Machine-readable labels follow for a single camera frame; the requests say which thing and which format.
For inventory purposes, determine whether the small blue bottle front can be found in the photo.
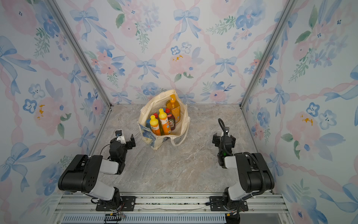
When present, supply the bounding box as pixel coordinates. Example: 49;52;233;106
145;119;151;129

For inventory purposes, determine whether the orange bottle yellow cap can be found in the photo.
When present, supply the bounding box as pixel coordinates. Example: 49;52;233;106
159;108;171;135
150;115;161;136

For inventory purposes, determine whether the cream canvas shopping bag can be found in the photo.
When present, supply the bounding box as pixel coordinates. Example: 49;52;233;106
138;90;191;150

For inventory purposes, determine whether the dark red soap bottle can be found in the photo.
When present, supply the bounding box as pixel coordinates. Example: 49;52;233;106
165;108;176;131

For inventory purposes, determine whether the orange pump soap bottle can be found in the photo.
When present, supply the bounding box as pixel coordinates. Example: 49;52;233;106
166;94;180;123

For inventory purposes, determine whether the green soap bottle red cap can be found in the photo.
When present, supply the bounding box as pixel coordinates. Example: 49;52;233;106
153;113;164;136

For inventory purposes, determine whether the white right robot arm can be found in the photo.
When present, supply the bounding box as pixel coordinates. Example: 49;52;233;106
208;134;275;211

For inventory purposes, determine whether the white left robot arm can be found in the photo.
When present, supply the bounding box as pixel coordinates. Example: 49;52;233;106
58;130;136;212

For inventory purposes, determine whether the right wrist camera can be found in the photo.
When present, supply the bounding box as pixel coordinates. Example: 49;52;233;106
222;127;230;136

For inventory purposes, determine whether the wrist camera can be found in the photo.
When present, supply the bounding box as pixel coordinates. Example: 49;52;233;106
222;127;230;136
115;129;126;144

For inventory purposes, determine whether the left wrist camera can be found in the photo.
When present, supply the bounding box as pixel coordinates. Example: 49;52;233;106
115;129;126;144

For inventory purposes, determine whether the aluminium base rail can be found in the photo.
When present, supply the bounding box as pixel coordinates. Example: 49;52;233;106
50;191;293;224

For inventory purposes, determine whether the aluminium corner post left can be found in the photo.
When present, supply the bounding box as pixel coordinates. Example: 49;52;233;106
44;1;112;107

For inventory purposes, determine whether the aluminium corner post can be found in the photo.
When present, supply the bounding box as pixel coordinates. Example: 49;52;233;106
240;0;297;109
44;1;112;107

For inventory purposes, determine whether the aluminium corner post right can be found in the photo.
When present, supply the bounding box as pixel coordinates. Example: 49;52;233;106
240;0;297;109

